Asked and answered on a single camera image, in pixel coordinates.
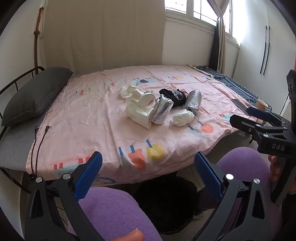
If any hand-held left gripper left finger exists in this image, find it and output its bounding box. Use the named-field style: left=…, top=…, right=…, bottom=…
left=24, top=151, right=104, bottom=241

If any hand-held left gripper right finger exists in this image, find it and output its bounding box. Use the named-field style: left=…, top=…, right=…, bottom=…
left=194, top=152, right=284, bottom=241

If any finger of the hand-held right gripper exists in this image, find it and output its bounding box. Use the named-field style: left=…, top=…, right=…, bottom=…
left=230, top=113, right=287, bottom=141
left=246, top=107, right=290, bottom=127

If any long silver foil bag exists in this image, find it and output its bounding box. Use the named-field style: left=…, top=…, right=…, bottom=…
left=184, top=90, right=201, bottom=114

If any white tissue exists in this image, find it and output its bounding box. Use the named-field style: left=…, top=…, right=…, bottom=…
left=169, top=109, right=195, bottom=127

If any grey orange wrapper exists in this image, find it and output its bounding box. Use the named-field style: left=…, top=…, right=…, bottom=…
left=172, top=89, right=188, bottom=107

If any large white paper bag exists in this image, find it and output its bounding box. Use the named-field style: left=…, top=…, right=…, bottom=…
left=125, top=102, right=154, bottom=130

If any small white paper bag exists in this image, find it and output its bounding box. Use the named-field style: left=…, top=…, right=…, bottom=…
left=129, top=89, right=154, bottom=108

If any person's right hand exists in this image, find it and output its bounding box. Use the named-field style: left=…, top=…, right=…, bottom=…
left=268, top=155, right=281, bottom=181

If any person's left hand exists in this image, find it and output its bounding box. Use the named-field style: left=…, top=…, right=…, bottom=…
left=113, top=228, right=144, bottom=241

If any tan mug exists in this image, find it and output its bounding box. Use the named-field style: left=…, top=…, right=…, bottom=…
left=255, top=98, right=269, bottom=110

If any black phone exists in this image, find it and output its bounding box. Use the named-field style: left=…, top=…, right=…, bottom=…
left=231, top=98, right=249, bottom=112

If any person's right leg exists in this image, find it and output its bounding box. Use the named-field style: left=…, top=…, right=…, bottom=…
left=217, top=147, right=284, bottom=241

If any person's leg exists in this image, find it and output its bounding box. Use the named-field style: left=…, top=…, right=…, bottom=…
left=67, top=186, right=162, bottom=241
left=217, top=147, right=284, bottom=241

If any blue patterned cloth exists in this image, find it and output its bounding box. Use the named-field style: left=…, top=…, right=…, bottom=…
left=188, top=65, right=272, bottom=112

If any person's left leg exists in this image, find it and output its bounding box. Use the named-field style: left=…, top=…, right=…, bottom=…
left=67, top=186, right=162, bottom=241

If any pink printed bedsheet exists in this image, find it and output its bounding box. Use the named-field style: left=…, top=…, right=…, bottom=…
left=26, top=65, right=264, bottom=186

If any white wardrobe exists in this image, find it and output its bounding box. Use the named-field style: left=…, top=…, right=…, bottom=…
left=233, top=0, right=296, bottom=112

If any beige curtain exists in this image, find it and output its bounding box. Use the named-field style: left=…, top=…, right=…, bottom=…
left=209, top=0, right=233, bottom=73

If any grey mattress cover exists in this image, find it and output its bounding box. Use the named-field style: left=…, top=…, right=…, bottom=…
left=0, top=111, right=50, bottom=172

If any dark grey pillow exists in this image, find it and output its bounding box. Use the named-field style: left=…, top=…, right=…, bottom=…
left=1, top=67, right=74, bottom=127

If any white framed window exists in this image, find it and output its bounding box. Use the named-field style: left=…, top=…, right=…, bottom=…
left=165, top=0, right=241, bottom=44

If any beige fabric panel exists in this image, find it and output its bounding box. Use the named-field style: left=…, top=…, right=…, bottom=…
left=44, top=0, right=167, bottom=73

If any black cable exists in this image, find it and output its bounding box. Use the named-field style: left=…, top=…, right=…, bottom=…
left=30, top=126, right=38, bottom=174
left=36, top=126, right=51, bottom=174

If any black wardrobe handle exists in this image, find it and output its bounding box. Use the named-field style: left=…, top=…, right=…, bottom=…
left=264, top=26, right=271, bottom=75
left=260, top=25, right=267, bottom=74

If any black metal bed frame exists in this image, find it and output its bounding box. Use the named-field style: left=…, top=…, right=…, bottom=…
left=0, top=66, right=63, bottom=209

